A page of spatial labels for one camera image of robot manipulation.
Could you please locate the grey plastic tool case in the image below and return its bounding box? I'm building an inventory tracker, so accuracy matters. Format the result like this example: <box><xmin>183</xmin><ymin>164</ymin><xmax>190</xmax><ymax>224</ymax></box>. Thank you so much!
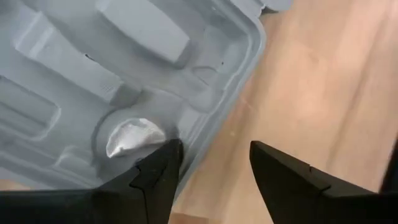
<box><xmin>0</xmin><ymin>0</ymin><xmax>295</xmax><ymax>192</ymax></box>

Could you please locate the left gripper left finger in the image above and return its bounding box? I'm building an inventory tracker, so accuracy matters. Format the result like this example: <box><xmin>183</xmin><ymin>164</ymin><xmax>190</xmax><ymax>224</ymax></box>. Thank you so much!
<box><xmin>0</xmin><ymin>138</ymin><xmax>184</xmax><ymax>224</ymax></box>

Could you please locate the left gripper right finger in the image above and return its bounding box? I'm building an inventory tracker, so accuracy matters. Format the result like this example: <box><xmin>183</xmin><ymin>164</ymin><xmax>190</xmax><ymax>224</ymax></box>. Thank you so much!
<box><xmin>249</xmin><ymin>140</ymin><xmax>398</xmax><ymax>224</ymax></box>

